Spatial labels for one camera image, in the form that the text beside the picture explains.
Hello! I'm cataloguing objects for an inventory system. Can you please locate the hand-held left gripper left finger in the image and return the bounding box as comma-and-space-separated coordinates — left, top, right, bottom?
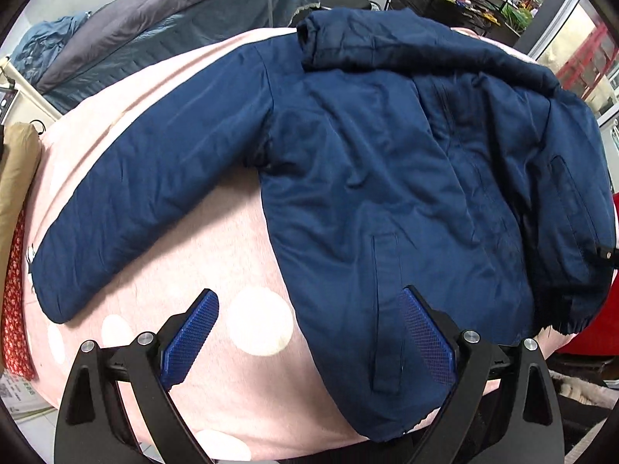
54, 288, 221, 464

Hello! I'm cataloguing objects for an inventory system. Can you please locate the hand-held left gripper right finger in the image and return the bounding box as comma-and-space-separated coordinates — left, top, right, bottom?
397, 285, 566, 464

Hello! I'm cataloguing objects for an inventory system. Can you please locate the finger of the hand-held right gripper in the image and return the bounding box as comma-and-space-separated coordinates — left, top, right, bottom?
587, 243, 619, 270

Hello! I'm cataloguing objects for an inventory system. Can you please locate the navy blue jacket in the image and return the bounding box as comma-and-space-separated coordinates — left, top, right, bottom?
26, 7, 619, 443

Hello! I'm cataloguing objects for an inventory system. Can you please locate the pink polka-dot blanket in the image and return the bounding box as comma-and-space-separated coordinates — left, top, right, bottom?
29, 26, 576, 464

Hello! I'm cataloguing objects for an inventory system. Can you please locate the beige fluffy mat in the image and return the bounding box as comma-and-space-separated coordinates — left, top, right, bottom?
556, 372, 615, 404

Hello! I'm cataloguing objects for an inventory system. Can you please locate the newspaper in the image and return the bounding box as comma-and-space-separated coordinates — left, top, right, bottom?
0, 372, 56, 421

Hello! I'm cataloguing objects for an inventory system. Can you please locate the red floral cloth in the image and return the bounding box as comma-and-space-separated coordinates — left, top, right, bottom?
0, 208, 37, 382

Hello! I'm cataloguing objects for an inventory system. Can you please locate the sliding glass door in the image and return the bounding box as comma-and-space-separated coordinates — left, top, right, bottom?
527, 0, 619, 121

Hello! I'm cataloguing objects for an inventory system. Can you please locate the tan cloth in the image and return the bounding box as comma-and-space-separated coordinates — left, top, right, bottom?
0, 122, 43, 271

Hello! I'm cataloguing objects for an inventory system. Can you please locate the white appliance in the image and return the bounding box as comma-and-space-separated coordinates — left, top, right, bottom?
0, 55, 25, 126

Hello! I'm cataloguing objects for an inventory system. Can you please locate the blue crumpled blanket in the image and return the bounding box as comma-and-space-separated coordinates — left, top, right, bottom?
10, 12, 92, 75

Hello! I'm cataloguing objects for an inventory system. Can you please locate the grey quilt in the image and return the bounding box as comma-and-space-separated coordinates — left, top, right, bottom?
36, 0, 301, 92

